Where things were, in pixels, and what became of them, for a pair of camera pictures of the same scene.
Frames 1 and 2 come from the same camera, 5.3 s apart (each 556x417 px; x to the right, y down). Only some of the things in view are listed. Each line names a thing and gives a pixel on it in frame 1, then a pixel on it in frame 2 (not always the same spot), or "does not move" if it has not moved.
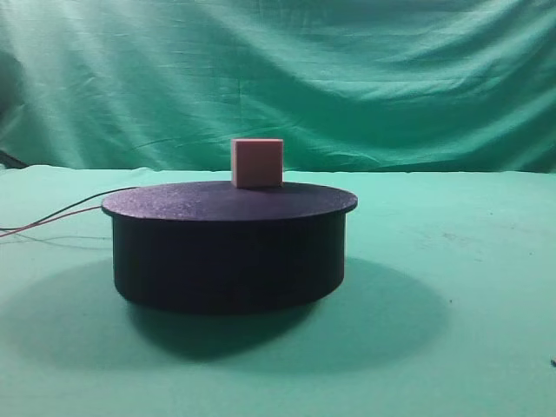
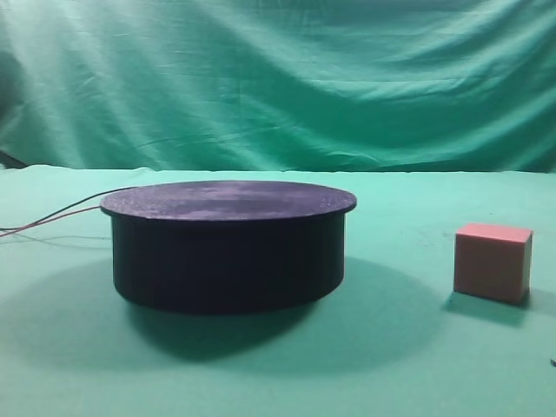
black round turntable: [215, 248] does not move
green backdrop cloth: [348, 85] does not move
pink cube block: [257, 162] to [493, 261]
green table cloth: [446, 307] does not move
